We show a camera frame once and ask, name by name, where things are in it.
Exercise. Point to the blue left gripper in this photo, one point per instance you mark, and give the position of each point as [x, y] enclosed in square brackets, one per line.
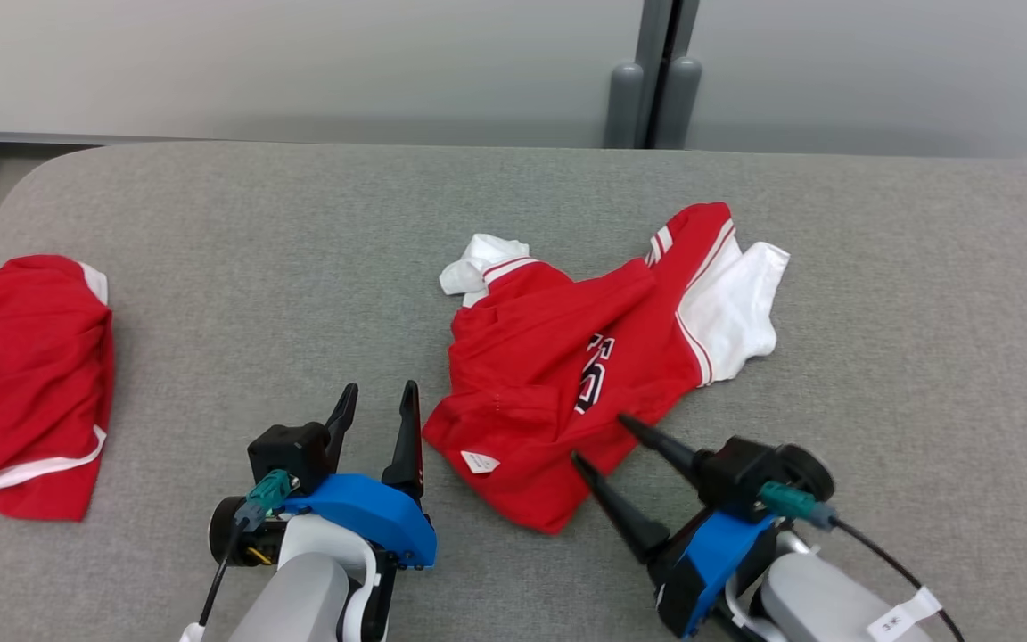
[371, 513]

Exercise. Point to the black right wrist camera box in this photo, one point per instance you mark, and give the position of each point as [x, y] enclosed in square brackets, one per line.
[736, 473]

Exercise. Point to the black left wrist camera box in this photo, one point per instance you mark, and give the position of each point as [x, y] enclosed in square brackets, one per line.
[286, 455]

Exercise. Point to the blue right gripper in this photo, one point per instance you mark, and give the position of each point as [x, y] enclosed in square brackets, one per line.
[710, 553]

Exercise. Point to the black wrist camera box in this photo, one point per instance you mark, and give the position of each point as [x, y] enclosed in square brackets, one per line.
[286, 455]
[736, 473]

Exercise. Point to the grey rounded post cover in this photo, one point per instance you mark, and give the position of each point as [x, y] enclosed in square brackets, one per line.
[678, 102]
[625, 107]

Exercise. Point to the red shorts with white stripe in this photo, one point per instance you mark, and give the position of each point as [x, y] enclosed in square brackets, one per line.
[23, 374]

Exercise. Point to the grey partition frame post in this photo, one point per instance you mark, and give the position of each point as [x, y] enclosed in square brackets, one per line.
[652, 36]

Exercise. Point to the red and white jersey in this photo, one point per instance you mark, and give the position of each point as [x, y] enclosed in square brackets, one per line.
[531, 374]

